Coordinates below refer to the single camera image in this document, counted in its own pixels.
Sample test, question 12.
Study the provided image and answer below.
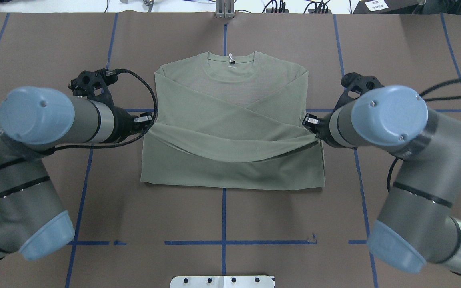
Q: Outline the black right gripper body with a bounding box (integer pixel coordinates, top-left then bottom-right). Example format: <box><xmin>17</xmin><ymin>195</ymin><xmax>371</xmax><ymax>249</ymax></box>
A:
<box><xmin>302</xmin><ymin>113</ymin><xmax>335</xmax><ymax>144</ymax></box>

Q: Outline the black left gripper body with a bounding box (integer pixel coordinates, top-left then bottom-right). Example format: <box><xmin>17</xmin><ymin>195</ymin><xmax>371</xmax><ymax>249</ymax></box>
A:
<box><xmin>113</xmin><ymin>108</ymin><xmax>154</xmax><ymax>142</ymax></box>

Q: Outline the olive green long-sleeve shirt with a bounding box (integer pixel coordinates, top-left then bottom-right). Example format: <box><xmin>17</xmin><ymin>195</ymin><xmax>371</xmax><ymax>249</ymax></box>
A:
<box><xmin>140</xmin><ymin>51</ymin><xmax>326</xmax><ymax>191</ymax></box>

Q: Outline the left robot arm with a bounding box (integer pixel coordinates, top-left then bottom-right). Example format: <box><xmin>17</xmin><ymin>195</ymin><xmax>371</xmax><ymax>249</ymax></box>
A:
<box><xmin>0</xmin><ymin>87</ymin><xmax>155</xmax><ymax>261</ymax></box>

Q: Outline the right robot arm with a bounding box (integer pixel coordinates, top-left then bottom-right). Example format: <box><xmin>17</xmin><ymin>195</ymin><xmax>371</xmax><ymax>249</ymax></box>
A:
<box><xmin>302</xmin><ymin>85</ymin><xmax>461</xmax><ymax>276</ymax></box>

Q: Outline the black box with label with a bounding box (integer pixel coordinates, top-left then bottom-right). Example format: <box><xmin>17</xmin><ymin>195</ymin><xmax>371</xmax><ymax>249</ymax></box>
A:
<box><xmin>352</xmin><ymin>0</ymin><xmax>426</xmax><ymax>14</ymax></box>

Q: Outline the black braided left cable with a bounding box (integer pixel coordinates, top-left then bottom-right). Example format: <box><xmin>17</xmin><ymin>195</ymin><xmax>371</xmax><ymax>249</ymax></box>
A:
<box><xmin>34</xmin><ymin>69</ymin><xmax>158</xmax><ymax>154</ymax></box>

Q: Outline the black braided cable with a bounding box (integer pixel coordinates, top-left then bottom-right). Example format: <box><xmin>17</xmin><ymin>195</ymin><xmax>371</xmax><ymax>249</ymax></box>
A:
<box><xmin>419</xmin><ymin>75</ymin><xmax>461</xmax><ymax>101</ymax></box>
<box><xmin>34</xmin><ymin>69</ymin><xmax>158</xmax><ymax>154</ymax></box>

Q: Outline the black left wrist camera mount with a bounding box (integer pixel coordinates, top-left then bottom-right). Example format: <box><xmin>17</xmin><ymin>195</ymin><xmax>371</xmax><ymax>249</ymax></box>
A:
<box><xmin>68</xmin><ymin>69</ymin><xmax>118</xmax><ymax>107</ymax></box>

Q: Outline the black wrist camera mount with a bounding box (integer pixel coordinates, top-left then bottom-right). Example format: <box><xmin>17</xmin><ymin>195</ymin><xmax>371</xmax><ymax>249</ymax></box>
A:
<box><xmin>68</xmin><ymin>69</ymin><xmax>118</xmax><ymax>107</ymax></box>
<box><xmin>333</xmin><ymin>72</ymin><xmax>384</xmax><ymax>112</ymax></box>

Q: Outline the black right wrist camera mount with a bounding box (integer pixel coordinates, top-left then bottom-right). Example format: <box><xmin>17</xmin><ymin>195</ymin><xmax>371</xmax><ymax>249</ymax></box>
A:
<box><xmin>333</xmin><ymin>72</ymin><xmax>384</xmax><ymax>112</ymax></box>

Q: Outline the aluminium camera post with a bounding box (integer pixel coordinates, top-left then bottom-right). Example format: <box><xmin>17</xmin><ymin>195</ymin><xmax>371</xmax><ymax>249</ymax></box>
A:
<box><xmin>214</xmin><ymin>0</ymin><xmax>235</xmax><ymax>19</ymax></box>

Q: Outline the black braided right cable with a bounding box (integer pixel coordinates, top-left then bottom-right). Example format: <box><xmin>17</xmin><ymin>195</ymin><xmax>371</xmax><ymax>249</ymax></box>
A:
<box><xmin>419</xmin><ymin>75</ymin><xmax>461</xmax><ymax>101</ymax></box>

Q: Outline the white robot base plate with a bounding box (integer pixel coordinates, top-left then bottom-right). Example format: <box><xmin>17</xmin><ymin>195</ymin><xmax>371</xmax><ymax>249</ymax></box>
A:
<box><xmin>170</xmin><ymin>275</ymin><xmax>276</xmax><ymax>288</ymax></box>

